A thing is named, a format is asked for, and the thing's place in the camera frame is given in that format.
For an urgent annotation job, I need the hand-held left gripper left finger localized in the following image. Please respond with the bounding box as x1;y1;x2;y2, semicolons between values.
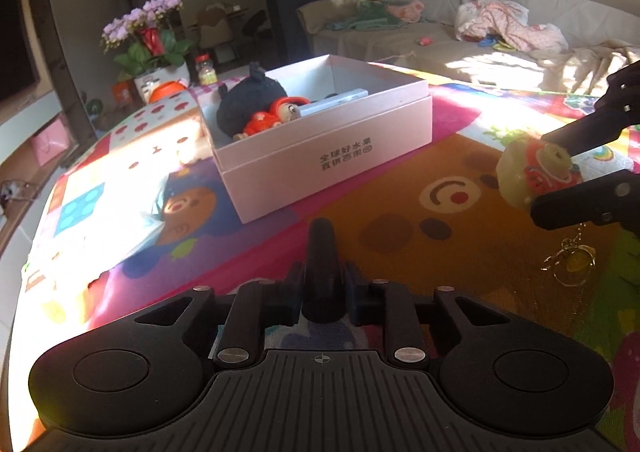
132;262;307;367

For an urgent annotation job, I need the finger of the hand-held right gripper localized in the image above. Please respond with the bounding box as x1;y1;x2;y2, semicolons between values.
530;171;640;233
542;65;640;158

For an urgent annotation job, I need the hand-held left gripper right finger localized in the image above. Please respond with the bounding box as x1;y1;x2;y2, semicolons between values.
342;261;507;367

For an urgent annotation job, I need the yellow keychain toy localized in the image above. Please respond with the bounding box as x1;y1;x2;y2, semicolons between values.
496;137;597;287

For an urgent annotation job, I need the white cardboard box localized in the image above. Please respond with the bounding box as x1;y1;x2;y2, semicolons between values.
192;54;433;224

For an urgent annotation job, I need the red doll toy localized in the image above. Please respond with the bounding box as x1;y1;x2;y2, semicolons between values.
234;96;311;140

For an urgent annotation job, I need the black plush toy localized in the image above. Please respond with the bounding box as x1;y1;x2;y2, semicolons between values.
216;61;288;139

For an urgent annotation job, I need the colourful cartoon mat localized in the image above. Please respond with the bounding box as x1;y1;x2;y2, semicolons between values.
15;60;640;452

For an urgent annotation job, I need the pink patterned blanket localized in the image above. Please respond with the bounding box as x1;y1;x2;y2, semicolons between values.
455;0;571;53

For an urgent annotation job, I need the light blue plastic bag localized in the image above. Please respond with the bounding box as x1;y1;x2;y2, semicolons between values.
117;177;176;253

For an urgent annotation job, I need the beige sofa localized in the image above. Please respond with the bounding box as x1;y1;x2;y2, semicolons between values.
297;0;640;98

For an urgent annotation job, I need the pink cloth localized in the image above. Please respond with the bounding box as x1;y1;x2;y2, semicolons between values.
387;0;425;23

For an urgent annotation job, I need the red-lidded jar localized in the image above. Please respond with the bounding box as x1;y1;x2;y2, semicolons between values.
194;54;218;86

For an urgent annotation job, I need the orange bowl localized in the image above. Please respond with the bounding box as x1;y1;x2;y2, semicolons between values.
149;81;186;101

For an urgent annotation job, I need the green cloth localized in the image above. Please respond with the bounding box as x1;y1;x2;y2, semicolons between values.
330;0;397;30

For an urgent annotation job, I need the dark dining chair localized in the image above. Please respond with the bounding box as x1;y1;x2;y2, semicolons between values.
245;10;268;40

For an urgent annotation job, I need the beige dining chair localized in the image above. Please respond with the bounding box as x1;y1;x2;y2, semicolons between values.
197;7;236;53

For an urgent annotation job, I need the pink orchid potted plant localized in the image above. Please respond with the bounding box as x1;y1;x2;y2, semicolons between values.
100;0;196;103

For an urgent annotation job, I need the pink gift bag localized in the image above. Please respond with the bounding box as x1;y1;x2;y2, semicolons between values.
29;119;68;165

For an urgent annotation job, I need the black television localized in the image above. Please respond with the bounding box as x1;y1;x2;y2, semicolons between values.
0;0;41;106

